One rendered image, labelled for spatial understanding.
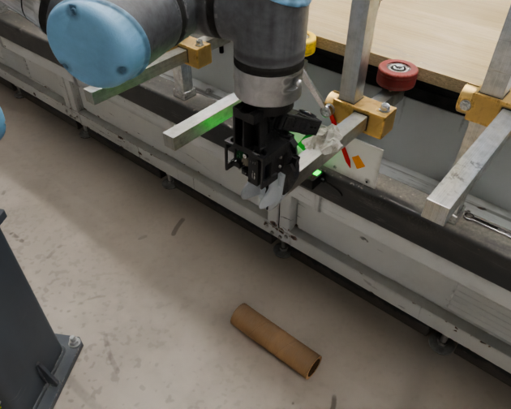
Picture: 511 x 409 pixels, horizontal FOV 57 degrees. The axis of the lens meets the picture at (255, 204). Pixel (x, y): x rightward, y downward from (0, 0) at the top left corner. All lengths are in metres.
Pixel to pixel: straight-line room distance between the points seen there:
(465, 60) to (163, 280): 1.20
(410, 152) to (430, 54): 0.24
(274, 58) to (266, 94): 0.05
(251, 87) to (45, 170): 1.87
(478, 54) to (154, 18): 0.81
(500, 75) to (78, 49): 0.61
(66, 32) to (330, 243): 1.25
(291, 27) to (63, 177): 1.86
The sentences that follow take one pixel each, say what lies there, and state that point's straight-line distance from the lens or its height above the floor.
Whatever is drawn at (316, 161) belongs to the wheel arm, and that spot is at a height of 0.85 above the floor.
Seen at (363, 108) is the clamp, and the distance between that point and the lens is 0.95.
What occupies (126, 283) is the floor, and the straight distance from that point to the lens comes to 1.77.
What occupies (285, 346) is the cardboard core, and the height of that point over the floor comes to 0.08.
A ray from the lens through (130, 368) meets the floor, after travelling 1.57.
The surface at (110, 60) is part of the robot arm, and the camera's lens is 0.50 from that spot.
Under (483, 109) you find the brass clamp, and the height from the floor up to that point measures 0.95.
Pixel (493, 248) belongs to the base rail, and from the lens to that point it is 0.97.
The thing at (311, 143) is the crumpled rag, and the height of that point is 0.87.
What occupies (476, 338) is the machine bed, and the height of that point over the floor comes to 0.16.
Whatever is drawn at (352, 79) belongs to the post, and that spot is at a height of 0.92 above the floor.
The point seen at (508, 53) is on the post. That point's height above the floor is 1.04.
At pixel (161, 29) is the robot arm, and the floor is 1.15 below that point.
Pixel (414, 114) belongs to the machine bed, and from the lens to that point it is 1.17.
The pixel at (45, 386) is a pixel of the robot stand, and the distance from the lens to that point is 1.59.
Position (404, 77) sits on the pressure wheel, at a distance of 1.01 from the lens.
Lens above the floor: 1.34
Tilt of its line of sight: 42 degrees down
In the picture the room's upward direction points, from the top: straight up
